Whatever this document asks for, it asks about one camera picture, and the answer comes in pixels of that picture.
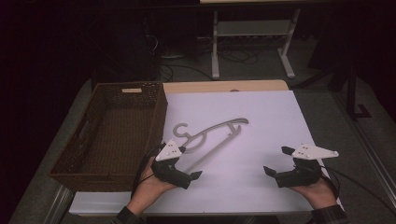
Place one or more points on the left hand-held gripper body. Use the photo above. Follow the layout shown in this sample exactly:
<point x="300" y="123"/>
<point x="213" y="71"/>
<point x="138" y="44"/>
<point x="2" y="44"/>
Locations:
<point x="169" y="172"/>

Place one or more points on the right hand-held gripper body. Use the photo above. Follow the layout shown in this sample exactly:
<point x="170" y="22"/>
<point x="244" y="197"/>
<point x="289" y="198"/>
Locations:
<point x="303" y="174"/>

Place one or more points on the grey plastic clothes hanger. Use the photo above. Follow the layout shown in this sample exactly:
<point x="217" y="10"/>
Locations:
<point x="218" y="127"/>

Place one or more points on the brown wicker basket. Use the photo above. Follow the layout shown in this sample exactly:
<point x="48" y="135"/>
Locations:
<point x="121" y="137"/>

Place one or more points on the person's left hand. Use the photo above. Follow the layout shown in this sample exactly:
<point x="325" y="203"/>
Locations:
<point x="149" y="188"/>

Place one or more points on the person's right hand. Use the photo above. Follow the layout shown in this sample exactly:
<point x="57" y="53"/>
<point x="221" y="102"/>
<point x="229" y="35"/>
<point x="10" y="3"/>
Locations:
<point x="320" y="194"/>

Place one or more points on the white board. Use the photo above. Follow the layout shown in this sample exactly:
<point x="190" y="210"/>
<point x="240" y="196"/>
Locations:
<point x="249" y="193"/>

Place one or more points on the black metal stand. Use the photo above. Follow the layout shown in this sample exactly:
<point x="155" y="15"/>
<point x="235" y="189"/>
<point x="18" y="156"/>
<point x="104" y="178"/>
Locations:
<point x="351" y="93"/>

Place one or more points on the aluminium rail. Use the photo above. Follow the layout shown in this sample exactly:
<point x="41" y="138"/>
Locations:
<point x="59" y="205"/>
<point x="370" y="149"/>

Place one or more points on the white metal table frame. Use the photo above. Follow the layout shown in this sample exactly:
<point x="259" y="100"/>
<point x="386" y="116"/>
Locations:
<point x="253" y="28"/>

